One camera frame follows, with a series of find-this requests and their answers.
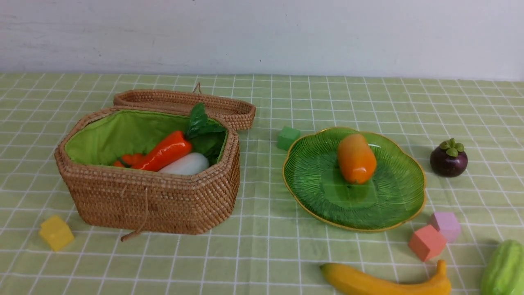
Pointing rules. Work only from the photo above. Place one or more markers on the green foam cube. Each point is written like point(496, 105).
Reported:
point(287, 136)

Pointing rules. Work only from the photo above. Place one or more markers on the light green toy gourd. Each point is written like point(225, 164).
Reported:
point(504, 273)

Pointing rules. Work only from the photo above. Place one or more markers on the orange toy pumpkin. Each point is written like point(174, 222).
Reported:
point(128, 160)

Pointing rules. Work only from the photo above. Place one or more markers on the yellow toy banana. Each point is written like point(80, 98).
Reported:
point(351, 281)

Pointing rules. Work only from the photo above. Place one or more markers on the green glass leaf plate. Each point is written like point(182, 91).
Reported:
point(393, 195)

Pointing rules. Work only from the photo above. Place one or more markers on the orange toy mango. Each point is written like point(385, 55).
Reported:
point(356, 160)

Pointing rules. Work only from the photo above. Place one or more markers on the woven rattan basket green lining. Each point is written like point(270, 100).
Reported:
point(140, 200)

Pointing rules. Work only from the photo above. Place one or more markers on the purple toy mangosteen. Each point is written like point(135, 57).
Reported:
point(449, 159)

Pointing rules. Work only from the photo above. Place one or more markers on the red toy carrot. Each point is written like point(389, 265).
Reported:
point(178, 143)

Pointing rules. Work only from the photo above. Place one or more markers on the pink foam cube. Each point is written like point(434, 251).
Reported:
point(427, 243)

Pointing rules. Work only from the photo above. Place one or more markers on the woven rattan basket lid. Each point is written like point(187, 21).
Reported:
point(238, 114)

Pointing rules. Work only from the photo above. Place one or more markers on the green checkered tablecloth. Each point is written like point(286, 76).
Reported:
point(269, 246)

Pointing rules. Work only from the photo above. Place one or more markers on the white toy radish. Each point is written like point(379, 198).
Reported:
point(186, 164)

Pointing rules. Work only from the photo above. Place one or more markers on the yellow foam cube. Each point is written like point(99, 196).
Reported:
point(56, 233)

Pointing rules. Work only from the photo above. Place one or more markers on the purple foam cube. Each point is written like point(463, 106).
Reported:
point(446, 223)

